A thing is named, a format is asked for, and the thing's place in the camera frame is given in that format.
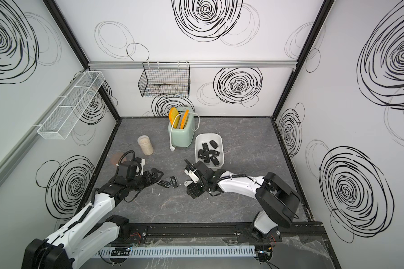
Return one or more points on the black Porsche key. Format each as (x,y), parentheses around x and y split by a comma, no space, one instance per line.
(164,184)

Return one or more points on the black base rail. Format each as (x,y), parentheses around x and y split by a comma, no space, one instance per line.
(240,232)

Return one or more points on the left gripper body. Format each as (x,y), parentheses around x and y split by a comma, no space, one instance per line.
(137,183)

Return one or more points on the yellow toast slice left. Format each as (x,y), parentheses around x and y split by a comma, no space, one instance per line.
(174,116)

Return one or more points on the black silver key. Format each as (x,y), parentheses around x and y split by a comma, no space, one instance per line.
(206,158)

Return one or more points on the beige textured cup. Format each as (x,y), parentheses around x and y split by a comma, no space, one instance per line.
(145,145)

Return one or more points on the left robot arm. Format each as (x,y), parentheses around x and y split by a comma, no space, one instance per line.
(83,235)

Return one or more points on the white mesh wall shelf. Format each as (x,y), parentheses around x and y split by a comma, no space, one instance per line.
(82,103)

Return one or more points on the grey slotted cable duct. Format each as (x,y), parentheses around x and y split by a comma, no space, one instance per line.
(177,252)

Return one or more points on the green toaster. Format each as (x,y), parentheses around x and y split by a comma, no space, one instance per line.
(182,137)

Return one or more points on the orange toast slice right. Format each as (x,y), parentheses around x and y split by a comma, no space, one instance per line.
(184,119)

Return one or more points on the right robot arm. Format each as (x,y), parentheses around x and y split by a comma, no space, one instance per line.
(278,200)

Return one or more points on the black VW key bottom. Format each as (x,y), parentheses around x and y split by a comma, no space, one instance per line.
(214,153)

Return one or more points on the white storage box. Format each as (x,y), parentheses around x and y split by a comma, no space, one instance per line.
(206,137)

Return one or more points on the black wire basket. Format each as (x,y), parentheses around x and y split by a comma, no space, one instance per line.
(165,78)

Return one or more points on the black key with buttons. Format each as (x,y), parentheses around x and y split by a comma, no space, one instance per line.
(213,144)

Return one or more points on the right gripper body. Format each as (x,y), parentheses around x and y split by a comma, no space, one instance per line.
(205,184)

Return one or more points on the white key tag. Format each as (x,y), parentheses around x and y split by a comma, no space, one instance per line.
(187,183)

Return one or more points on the black chrome Bentley key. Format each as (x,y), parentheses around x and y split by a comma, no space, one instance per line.
(174,182)

